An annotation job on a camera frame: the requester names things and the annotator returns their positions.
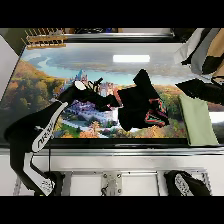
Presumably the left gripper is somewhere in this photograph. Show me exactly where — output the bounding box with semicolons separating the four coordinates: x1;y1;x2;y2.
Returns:
94;93;121;113

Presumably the black patterned garment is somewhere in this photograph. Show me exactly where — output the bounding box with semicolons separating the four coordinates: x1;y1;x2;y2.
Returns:
116;68;170;132

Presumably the brown wooden hanger rack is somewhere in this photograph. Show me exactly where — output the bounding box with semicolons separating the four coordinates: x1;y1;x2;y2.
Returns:
21;28;69;50

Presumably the green garment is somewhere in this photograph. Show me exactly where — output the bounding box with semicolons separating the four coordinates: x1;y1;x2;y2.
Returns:
178;92;220;147

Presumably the white garment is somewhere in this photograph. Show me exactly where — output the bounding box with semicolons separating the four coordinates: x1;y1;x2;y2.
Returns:
173;28;205;65

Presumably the grey garment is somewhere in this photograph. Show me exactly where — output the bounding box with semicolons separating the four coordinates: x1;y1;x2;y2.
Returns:
190;28;222;75

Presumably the tan garment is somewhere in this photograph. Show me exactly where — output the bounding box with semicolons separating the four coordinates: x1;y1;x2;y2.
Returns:
201;29;224;78

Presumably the silver frame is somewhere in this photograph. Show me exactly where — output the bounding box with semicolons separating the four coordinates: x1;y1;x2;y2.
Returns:
0;32;224;197

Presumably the black cable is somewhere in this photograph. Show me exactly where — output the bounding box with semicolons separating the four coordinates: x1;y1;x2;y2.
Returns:
47;141;53;175

